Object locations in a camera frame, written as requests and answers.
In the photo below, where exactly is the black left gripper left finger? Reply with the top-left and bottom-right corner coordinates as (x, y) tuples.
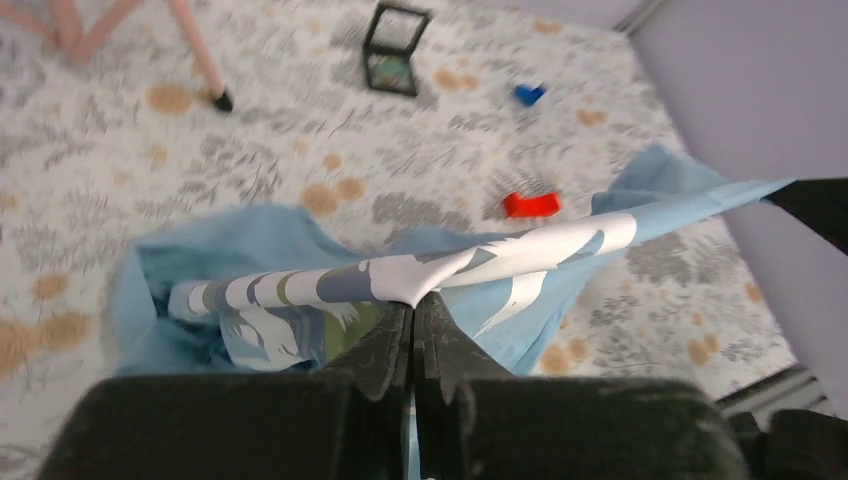
(322, 302), (414, 402)

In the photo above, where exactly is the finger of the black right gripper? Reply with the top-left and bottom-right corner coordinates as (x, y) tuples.
(766, 177), (848, 254)

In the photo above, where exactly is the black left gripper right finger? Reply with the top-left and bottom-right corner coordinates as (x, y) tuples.
(414, 292), (513, 406)

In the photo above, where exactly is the light blue printed t-shirt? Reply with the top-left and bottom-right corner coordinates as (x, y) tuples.
(111, 144), (786, 375)

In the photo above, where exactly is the black square brooch box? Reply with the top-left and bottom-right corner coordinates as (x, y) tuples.
(361, 1), (432, 98)

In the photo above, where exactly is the small red plastic piece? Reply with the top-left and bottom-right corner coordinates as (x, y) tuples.
(502, 192), (562, 218)

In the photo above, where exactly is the floral patterned table mat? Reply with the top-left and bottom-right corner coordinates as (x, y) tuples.
(0, 0), (796, 480)

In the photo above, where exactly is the small blue plastic piece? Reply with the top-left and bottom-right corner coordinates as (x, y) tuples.
(513, 84), (547, 107)

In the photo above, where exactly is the pink music stand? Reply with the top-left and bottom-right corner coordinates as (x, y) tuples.
(1, 1), (234, 113)

